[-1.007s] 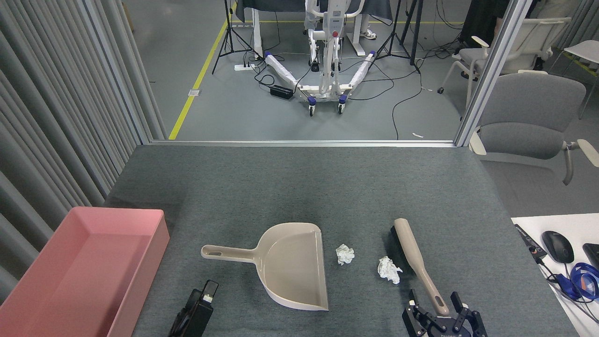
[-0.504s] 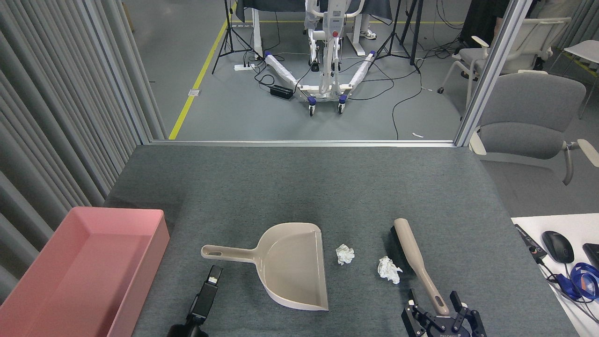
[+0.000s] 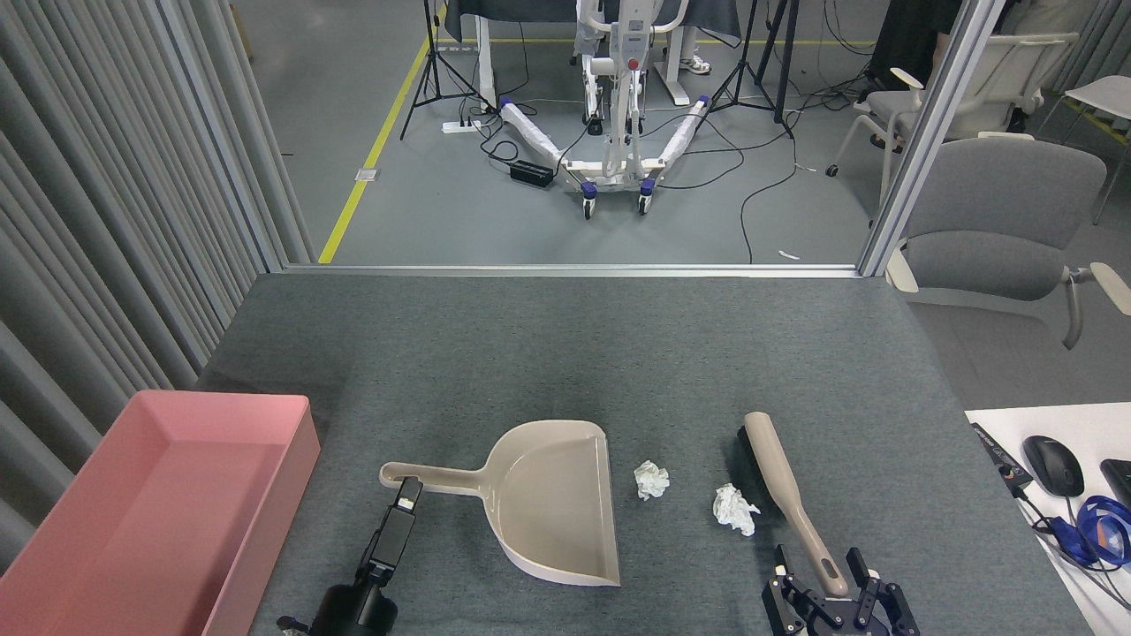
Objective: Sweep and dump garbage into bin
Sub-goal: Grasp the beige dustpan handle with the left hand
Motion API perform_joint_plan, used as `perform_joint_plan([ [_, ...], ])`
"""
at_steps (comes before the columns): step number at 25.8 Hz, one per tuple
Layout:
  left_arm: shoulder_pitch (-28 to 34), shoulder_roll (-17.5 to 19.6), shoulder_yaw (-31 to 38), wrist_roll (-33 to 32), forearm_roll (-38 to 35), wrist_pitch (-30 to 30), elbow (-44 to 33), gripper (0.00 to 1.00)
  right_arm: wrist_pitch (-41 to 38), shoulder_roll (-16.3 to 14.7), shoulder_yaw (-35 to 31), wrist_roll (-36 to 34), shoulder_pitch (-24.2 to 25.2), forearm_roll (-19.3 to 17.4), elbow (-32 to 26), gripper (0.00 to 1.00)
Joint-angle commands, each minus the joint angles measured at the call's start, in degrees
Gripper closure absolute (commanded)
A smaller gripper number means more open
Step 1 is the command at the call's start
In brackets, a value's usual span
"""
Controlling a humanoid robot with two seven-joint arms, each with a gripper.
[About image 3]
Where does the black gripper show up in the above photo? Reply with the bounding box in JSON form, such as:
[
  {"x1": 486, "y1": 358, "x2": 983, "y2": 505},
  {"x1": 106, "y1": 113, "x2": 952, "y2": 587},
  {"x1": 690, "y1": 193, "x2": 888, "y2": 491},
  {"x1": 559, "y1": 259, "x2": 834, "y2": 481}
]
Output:
[
  {"x1": 311, "y1": 477, "x2": 424, "y2": 636},
  {"x1": 763, "y1": 545, "x2": 921, "y2": 636}
]

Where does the large white paper ball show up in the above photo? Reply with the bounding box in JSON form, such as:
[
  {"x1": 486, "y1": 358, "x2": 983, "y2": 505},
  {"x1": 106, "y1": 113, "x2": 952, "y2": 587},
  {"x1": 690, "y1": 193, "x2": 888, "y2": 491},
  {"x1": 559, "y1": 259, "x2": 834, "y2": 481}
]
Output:
[{"x1": 712, "y1": 483, "x2": 761, "y2": 537}]

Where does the beige plastic dustpan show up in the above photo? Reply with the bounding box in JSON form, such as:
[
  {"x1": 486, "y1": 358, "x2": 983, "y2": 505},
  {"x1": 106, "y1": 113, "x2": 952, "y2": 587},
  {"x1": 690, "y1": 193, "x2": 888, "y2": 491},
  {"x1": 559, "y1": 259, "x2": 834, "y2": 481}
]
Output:
[{"x1": 379, "y1": 420, "x2": 621, "y2": 587}]

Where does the beige brush with black bristles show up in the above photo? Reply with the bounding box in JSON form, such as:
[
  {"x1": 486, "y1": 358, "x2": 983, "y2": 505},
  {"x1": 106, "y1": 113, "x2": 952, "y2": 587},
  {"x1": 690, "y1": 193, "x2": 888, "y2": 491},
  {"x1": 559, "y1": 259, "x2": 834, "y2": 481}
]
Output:
[{"x1": 737, "y1": 412, "x2": 851, "y2": 599}]

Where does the small white paper ball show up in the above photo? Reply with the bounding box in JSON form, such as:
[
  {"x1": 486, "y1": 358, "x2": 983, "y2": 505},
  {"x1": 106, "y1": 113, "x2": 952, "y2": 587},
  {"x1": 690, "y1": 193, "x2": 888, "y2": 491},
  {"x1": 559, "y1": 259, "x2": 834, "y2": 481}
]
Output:
[{"x1": 633, "y1": 459, "x2": 671, "y2": 502}]

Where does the pink plastic bin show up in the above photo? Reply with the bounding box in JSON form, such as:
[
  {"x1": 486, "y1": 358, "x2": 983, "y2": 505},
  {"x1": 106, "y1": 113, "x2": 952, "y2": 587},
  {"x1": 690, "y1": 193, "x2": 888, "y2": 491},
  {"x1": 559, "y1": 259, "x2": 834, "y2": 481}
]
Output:
[{"x1": 0, "y1": 390, "x2": 322, "y2": 636}]

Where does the slim black device with label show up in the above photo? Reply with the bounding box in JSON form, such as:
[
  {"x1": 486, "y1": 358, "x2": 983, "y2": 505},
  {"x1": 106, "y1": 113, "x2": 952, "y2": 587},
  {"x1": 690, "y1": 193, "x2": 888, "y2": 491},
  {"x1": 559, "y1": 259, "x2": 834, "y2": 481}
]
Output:
[{"x1": 970, "y1": 422, "x2": 1035, "y2": 496}]

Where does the black computer mouse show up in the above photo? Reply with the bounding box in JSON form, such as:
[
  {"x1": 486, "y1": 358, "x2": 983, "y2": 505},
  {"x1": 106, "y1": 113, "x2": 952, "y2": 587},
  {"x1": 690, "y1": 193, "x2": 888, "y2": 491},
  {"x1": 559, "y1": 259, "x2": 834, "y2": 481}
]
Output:
[{"x1": 1023, "y1": 435, "x2": 1085, "y2": 498}]

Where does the white side table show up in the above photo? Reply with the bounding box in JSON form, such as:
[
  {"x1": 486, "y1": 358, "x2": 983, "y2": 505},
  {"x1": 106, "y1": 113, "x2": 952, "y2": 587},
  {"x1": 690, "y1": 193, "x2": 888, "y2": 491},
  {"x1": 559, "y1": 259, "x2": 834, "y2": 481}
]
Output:
[{"x1": 965, "y1": 403, "x2": 1131, "y2": 636}]

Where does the grey pleated curtain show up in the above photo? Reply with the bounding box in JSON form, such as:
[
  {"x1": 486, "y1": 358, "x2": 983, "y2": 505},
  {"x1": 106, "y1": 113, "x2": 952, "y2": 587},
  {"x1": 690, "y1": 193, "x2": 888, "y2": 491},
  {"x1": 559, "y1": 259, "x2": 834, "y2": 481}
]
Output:
[{"x1": 0, "y1": 0, "x2": 315, "y2": 575}]

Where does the grey office chair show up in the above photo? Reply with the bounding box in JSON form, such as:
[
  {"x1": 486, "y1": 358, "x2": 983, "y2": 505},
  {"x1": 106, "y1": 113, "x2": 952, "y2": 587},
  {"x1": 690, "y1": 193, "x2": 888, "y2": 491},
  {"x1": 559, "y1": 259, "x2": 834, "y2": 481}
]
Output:
[{"x1": 885, "y1": 137, "x2": 1131, "y2": 351}]

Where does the white desk with dark cloth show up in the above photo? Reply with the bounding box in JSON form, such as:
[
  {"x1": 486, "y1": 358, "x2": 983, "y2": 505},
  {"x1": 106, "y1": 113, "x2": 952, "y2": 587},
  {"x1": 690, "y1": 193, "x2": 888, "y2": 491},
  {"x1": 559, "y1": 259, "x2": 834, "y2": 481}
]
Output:
[{"x1": 442, "y1": 0, "x2": 743, "y2": 111}]

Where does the black tripod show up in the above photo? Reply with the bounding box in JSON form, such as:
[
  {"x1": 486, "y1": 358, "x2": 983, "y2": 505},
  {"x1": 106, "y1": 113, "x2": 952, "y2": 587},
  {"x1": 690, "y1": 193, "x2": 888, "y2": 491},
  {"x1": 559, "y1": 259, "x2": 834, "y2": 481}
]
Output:
[
  {"x1": 399, "y1": 0, "x2": 496, "y2": 140},
  {"x1": 707, "y1": 0, "x2": 800, "y2": 140}
]

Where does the white stand on wheels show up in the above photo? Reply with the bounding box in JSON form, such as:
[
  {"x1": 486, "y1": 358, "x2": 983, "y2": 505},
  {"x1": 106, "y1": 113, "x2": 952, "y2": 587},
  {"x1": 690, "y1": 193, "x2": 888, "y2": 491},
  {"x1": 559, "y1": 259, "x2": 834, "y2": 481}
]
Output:
[{"x1": 497, "y1": 0, "x2": 712, "y2": 219}]

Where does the white mesh office chair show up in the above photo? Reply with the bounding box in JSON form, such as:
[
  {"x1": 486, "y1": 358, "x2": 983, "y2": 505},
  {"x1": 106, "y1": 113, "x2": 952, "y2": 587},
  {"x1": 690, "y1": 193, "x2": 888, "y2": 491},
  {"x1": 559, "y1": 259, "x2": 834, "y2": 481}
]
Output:
[{"x1": 826, "y1": 33, "x2": 1081, "y2": 208}]

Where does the white chair with thin legs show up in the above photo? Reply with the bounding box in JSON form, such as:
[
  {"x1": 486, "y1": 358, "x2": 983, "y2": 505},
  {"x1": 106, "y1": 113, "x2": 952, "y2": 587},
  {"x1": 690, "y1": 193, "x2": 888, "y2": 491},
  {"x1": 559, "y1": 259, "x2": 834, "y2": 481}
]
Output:
[{"x1": 1065, "y1": 75, "x2": 1131, "y2": 226}]

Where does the grey cable on white table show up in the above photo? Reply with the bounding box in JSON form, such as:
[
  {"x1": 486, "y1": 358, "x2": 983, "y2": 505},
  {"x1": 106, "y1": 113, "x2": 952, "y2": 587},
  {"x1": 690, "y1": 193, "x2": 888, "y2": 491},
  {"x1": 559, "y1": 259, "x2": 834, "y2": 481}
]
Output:
[{"x1": 1016, "y1": 490, "x2": 1131, "y2": 612}]

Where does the blue lanyard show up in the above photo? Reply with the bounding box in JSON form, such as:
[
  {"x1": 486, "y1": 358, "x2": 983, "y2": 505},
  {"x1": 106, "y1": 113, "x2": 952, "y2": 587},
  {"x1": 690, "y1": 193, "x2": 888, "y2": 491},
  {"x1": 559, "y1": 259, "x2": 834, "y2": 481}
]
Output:
[{"x1": 1051, "y1": 495, "x2": 1131, "y2": 568}]

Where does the long black floor cable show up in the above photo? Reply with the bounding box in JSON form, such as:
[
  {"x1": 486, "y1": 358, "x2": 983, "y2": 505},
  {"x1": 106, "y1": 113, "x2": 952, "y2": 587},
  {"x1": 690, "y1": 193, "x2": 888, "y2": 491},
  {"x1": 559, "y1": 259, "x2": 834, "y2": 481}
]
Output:
[{"x1": 738, "y1": 132, "x2": 801, "y2": 264}]

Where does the silver aluminium post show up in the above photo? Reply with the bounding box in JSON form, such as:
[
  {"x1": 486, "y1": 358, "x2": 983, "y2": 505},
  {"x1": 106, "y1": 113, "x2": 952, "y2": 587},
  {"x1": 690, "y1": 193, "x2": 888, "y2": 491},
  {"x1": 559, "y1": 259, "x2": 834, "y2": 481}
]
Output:
[{"x1": 857, "y1": 0, "x2": 1008, "y2": 277}]

